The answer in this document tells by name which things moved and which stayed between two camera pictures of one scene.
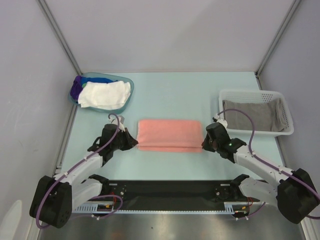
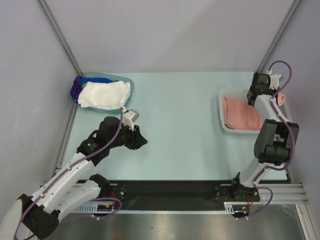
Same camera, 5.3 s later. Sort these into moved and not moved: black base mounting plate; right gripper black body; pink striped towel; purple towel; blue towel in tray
Moved: pink striped towel; right gripper black body
Not moved: black base mounting plate; purple towel; blue towel in tray
